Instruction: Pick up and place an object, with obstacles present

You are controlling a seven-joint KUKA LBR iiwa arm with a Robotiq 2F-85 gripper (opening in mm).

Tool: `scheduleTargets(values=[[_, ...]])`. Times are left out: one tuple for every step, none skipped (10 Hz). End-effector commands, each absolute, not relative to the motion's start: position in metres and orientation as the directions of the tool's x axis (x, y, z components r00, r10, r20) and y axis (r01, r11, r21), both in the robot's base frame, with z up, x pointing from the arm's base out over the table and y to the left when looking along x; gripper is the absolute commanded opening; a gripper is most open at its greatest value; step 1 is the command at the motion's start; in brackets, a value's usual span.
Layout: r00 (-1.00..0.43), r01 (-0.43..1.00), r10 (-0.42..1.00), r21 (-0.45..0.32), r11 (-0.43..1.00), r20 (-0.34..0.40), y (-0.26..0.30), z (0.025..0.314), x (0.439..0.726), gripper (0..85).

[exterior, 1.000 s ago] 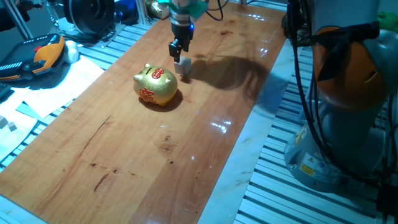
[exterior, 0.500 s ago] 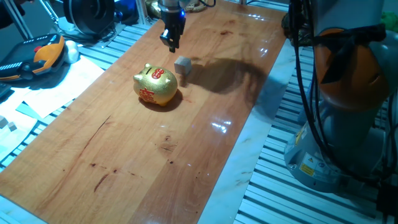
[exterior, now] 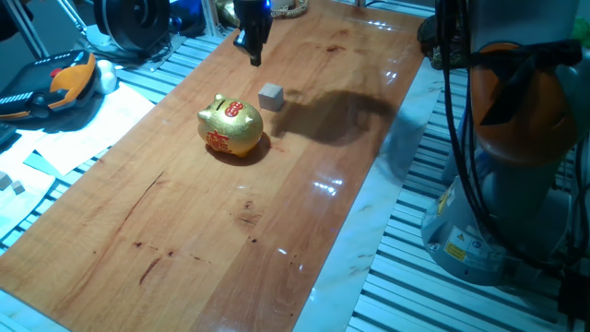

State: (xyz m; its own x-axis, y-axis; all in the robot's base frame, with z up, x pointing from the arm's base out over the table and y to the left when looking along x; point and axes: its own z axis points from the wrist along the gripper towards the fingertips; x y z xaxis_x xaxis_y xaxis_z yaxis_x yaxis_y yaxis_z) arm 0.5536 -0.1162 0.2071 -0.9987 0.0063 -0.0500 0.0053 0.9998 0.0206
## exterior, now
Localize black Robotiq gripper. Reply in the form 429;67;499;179
232;0;274;68

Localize plain wooden cube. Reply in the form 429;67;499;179
257;82;285;113

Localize white rounded object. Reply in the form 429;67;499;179
94;58;119;96

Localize black bulky object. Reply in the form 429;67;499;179
0;0;36;41

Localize green object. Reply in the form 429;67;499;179
572;17;590;45

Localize dark blue bag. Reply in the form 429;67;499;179
170;0;207;38

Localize gold piggy bank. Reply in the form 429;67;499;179
196;93;265;159

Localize black round device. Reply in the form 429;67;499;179
93;0;171;53

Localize grey metal stand leg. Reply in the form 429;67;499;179
4;0;50;59
57;0;89;33

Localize large white paper sheet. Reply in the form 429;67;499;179
34;82;156;176

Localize dark ornament figurine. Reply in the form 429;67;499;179
417;13;462;70

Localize black orange teach pendant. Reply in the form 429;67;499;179
0;49;99;122

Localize pale blue paper scrap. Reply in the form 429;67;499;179
22;150;64;179

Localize black box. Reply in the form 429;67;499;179
557;271;590;319

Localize aluminium frame post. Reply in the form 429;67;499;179
201;0;222;37

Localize cream coiled cord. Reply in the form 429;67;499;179
269;0;310;19

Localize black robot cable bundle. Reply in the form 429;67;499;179
435;0;590;278

